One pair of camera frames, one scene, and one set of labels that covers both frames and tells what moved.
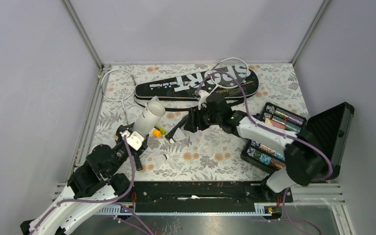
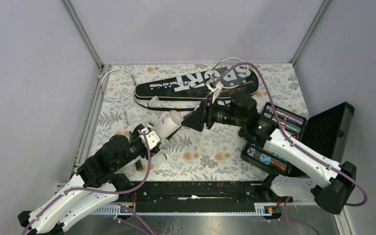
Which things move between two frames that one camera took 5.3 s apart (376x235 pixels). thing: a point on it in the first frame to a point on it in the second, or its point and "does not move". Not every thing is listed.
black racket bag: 223,83 does not move
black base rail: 200,197 does not move
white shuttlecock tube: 150,118 to 164,127
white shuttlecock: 157,160 does not move
